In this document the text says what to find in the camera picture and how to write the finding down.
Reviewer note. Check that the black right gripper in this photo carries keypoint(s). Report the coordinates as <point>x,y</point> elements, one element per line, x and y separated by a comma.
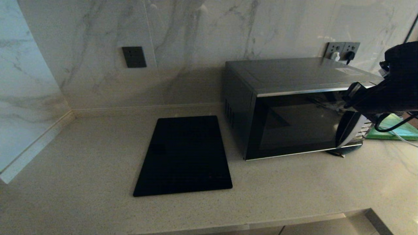
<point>362,96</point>

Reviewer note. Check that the black induction cooktop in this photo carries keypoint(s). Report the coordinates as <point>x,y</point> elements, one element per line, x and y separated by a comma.
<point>184,156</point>

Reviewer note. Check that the white power plug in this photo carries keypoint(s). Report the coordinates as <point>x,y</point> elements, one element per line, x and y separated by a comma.
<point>335,56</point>

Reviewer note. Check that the dark single wall socket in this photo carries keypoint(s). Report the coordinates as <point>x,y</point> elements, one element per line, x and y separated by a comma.
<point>134,57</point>

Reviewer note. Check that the green cutting board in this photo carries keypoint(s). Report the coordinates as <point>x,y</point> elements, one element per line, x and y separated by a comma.
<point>400,129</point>

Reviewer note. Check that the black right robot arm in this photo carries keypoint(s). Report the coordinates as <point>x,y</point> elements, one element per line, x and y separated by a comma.
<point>401,78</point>

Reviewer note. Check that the silver black microwave oven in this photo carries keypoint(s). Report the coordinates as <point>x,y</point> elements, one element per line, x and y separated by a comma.
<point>294,72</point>

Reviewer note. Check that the black power plug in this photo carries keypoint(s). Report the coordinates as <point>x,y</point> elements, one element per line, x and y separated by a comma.
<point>350,55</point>

